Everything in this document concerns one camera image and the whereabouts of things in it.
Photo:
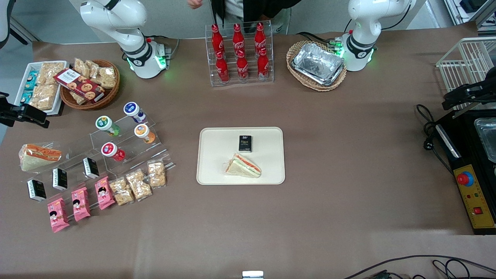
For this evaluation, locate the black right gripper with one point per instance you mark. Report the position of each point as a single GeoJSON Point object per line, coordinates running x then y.
{"type": "Point", "coordinates": [14, 113]}

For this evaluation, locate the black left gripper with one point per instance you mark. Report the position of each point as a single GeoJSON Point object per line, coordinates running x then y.
{"type": "Point", "coordinates": [477, 92]}

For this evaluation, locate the green gum bottle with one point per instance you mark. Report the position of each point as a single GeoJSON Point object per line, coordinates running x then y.
{"type": "Point", "coordinates": [105, 124]}

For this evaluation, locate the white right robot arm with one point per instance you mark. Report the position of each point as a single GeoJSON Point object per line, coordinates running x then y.
{"type": "Point", "coordinates": [128, 35]}

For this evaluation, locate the white rectangular tray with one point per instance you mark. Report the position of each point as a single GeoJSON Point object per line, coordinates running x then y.
{"type": "Point", "coordinates": [22, 83]}

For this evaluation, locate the red gum bottle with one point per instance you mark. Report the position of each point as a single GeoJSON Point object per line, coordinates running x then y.
{"type": "Point", "coordinates": [111, 150]}

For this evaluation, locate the blue gum bottle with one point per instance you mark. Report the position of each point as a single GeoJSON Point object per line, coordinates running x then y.
{"type": "Point", "coordinates": [133, 110]}

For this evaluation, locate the orange gum bottle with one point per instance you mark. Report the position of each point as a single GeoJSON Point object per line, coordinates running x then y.
{"type": "Point", "coordinates": [143, 132]}

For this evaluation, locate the aluminium foil tray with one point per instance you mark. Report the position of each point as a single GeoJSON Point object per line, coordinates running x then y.
{"type": "Point", "coordinates": [317, 64]}

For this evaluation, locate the cream plastic tray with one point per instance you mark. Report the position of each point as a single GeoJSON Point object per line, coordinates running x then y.
{"type": "Point", "coordinates": [217, 166]}

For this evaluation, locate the person's hand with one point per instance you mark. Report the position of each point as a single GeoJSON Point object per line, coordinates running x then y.
{"type": "Point", "coordinates": [195, 3]}

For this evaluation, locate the large crispy snack pack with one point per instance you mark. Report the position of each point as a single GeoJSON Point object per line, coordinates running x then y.
{"type": "Point", "coordinates": [51, 73]}
{"type": "Point", "coordinates": [43, 97]}

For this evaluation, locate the blue snack packet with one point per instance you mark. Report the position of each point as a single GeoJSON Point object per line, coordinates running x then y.
{"type": "Point", "coordinates": [31, 80]}
{"type": "Point", "coordinates": [25, 97]}

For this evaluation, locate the black sealing machine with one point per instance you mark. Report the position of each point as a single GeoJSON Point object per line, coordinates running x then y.
{"type": "Point", "coordinates": [465, 131]}

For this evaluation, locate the wrapped triangle sandwich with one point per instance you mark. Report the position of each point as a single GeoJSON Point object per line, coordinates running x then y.
{"type": "Point", "coordinates": [242, 166]}
{"type": "Point", "coordinates": [38, 157]}

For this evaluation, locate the clear crispy snack packet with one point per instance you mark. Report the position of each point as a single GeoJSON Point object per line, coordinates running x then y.
{"type": "Point", "coordinates": [77, 99]}
{"type": "Point", "coordinates": [82, 66]}
{"type": "Point", "coordinates": [104, 75]}

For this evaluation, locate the red cookie box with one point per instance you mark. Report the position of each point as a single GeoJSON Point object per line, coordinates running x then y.
{"type": "Point", "coordinates": [79, 85]}

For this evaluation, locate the steel pan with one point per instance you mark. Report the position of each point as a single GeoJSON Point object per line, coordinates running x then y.
{"type": "Point", "coordinates": [487, 139]}

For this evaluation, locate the black and white small box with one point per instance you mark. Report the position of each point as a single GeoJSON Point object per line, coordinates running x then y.
{"type": "Point", "coordinates": [91, 168]}
{"type": "Point", "coordinates": [37, 190]}
{"type": "Point", "coordinates": [60, 179]}

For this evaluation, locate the round brown wicker basket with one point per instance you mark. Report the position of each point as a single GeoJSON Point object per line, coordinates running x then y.
{"type": "Point", "coordinates": [104, 97]}

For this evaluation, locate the clear acrylic display riser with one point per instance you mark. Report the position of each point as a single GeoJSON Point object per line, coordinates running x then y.
{"type": "Point", "coordinates": [73, 176]}

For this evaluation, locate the red emergency stop button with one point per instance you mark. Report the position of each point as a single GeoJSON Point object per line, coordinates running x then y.
{"type": "Point", "coordinates": [464, 178]}

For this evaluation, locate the yellow control panel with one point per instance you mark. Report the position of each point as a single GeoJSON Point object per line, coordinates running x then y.
{"type": "Point", "coordinates": [478, 193]}

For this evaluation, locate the pink snack packet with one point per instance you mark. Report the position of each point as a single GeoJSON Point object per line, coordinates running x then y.
{"type": "Point", "coordinates": [58, 215]}
{"type": "Point", "coordinates": [104, 193]}
{"type": "Point", "coordinates": [81, 204]}

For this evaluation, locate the clear acrylic step stand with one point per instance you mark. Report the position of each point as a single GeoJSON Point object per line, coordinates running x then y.
{"type": "Point", "coordinates": [131, 153]}

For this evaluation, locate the clear nut brittle packet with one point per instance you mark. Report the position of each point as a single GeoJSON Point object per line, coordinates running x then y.
{"type": "Point", "coordinates": [138, 185]}
{"type": "Point", "coordinates": [122, 191]}
{"type": "Point", "coordinates": [157, 174]}

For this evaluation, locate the oval light wicker basket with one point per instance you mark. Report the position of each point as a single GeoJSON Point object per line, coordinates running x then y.
{"type": "Point", "coordinates": [306, 84]}

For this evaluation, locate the clear acrylic bottle rack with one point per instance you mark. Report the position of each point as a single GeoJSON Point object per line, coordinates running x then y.
{"type": "Point", "coordinates": [271, 58]}

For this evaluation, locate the red cola bottle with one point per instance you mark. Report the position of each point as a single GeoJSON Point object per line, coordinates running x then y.
{"type": "Point", "coordinates": [263, 66]}
{"type": "Point", "coordinates": [217, 38]}
{"type": "Point", "coordinates": [242, 69]}
{"type": "Point", "coordinates": [238, 38]}
{"type": "Point", "coordinates": [222, 69]}
{"type": "Point", "coordinates": [260, 37]}

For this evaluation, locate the black box gold print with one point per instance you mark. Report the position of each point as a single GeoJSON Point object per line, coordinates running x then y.
{"type": "Point", "coordinates": [245, 143]}

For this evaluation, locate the person's torso dark clothes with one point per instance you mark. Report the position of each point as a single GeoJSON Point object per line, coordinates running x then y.
{"type": "Point", "coordinates": [252, 7]}

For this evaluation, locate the small white silver object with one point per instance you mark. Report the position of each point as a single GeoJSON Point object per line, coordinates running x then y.
{"type": "Point", "coordinates": [252, 275]}

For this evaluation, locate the grey metal shelf frame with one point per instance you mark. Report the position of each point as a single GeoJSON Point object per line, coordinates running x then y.
{"type": "Point", "coordinates": [484, 17]}

